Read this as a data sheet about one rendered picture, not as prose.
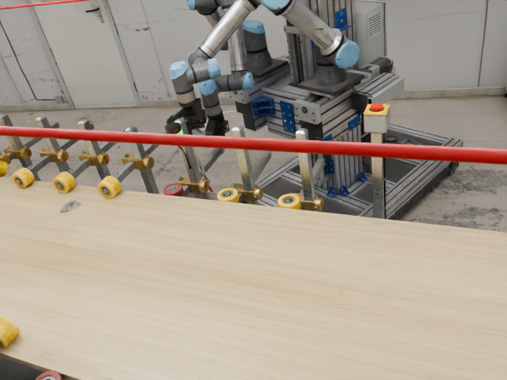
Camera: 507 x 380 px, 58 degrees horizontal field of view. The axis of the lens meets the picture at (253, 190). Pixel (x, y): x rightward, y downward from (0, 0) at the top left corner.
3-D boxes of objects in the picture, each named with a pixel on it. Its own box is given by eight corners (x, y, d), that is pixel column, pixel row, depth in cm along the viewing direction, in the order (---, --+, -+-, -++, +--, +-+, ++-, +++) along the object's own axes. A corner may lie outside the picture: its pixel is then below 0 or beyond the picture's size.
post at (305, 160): (311, 231, 190) (298, 127, 163) (319, 231, 188) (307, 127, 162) (308, 236, 187) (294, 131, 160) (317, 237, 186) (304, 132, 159)
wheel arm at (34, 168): (90, 128, 247) (87, 122, 245) (95, 128, 246) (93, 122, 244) (20, 180, 211) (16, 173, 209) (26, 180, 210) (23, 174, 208)
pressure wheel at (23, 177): (37, 178, 211) (30, 184, 216) (24, 164, 208) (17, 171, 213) (28, 185, 206) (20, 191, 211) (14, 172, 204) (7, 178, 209)
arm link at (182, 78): (190, 63, 176) (169, 69, 175) (198, 90, 182) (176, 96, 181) (186, 58, 182) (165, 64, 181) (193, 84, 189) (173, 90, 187)
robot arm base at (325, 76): (328, 71, 228) (326, 51, 222) (353, 75, 217) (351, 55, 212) (308, 82, 220) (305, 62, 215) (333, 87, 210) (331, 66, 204)
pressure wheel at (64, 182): (61, 167, 199) (76, 177, 199) (59, 180, 205) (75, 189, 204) (51, 175, 195) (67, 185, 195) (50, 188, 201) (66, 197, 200)
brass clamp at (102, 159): (89, 158, 219) (85, 149, 216) (112, 160, 214) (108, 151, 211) (81, 165, 215) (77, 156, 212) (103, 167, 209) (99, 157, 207)
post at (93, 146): (118, 205, 230) (81, 117, 203) (123, 206, 228) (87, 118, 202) (113, 209, 227) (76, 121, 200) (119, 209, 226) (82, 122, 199)
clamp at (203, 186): (183, 185, 204) (180, 176, 201) (210, 188, 199) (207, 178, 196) (177, 192, 200) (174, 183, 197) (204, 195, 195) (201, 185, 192)
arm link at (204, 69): (211, 52, 188) (185, 59, 186) (218, 59, 179) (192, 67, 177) (216, 71, 192) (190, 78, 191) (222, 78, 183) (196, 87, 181)
